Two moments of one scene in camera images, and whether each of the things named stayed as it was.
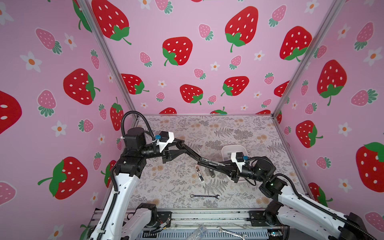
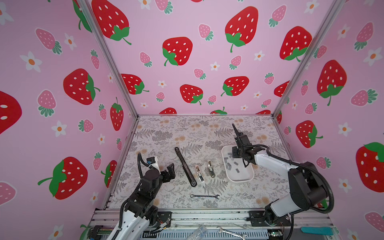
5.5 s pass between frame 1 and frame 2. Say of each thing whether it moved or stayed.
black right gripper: moved
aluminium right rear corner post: stayed
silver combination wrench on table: stayed
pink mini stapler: stayed
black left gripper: moved
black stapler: moved
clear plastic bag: stayed
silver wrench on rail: stayed
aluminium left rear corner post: stayed
